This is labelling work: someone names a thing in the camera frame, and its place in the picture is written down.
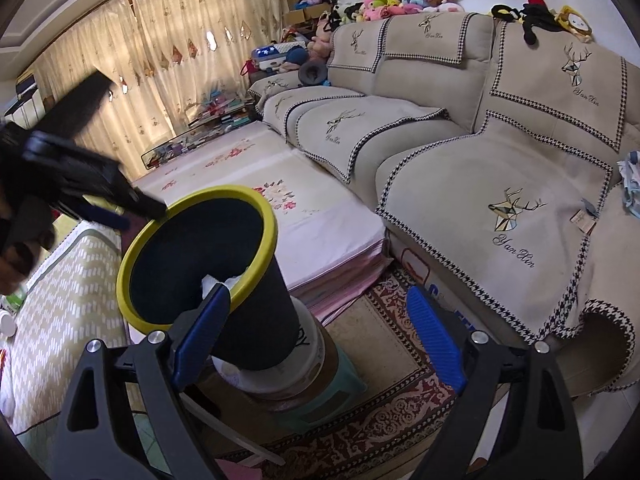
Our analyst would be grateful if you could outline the white floral floor mat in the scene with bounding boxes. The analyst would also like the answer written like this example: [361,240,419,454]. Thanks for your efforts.
[136,122,390,324]

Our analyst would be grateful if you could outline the beige sectional sofa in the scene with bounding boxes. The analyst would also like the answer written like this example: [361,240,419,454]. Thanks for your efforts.
[250,12,639,396]

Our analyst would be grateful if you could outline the cream zigzag tablecloth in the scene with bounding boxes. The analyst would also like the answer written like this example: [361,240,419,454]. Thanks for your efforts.
[1,221,129,434]

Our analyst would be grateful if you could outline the red patterned rug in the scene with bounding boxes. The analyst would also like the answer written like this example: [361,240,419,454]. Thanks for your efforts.
[214,266,507,480]

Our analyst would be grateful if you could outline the pile of plush toys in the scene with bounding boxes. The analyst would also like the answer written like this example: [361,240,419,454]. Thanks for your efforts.
[337,0,464,24]

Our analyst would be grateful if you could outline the row of books on floor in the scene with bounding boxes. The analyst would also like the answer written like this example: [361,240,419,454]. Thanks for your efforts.
[141,90,257,170]

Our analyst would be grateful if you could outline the beige patterned curtain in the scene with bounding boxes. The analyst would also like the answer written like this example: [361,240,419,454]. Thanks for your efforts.
[30,0,281,179]

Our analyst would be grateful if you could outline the person's left hand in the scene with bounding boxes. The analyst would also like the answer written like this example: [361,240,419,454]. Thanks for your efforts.
[0,242,41,296]

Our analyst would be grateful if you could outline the yellow-rimmed black trash bin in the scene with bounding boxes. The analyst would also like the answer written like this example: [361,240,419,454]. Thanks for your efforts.
[116,184,298,370]

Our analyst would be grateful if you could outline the teal plastic stool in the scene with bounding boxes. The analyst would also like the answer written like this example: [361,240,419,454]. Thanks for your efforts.
[269,344,367,434]

